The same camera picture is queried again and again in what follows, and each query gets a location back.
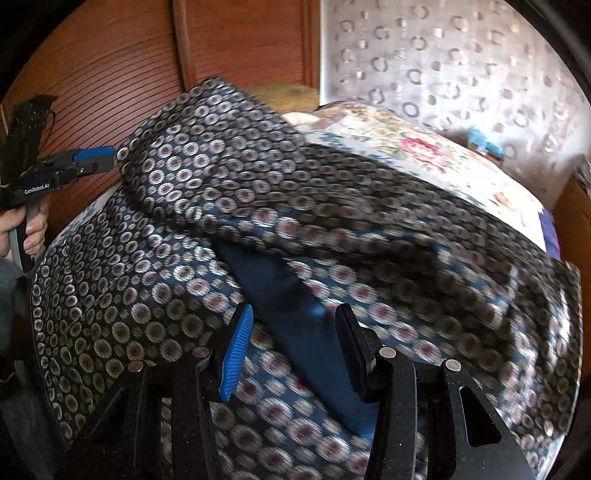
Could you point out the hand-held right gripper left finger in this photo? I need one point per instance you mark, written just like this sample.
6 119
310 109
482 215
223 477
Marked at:
238 350

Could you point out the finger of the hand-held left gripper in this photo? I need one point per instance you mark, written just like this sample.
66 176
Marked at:
92 167
94 153

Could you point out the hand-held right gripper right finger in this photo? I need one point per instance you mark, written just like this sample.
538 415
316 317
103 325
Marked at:
355 355

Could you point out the dark circle-print garment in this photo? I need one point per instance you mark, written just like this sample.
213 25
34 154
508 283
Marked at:
323 207

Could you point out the person's left forearm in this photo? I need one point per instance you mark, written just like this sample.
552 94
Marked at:
9 295

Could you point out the person's left hand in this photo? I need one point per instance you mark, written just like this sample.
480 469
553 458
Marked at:
37 228

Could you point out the blue floral bedsheet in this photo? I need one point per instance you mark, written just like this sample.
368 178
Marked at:
97 210

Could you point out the wooden slatted wardrobe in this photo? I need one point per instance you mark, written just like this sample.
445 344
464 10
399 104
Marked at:
115 69

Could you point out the straw-coloured pillow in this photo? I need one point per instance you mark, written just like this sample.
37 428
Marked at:
286 94

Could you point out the pink floral quilt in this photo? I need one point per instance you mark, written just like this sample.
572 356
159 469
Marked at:
415 147

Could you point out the dark blue blanket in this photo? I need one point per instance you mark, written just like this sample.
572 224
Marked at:
549 230

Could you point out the blue box behind bed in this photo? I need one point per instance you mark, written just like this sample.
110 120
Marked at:
482 141

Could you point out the wooden cabinet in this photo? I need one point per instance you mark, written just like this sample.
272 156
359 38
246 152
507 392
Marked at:
572 207

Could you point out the circle-print sheer curtain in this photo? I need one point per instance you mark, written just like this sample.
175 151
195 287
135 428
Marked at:
438 69

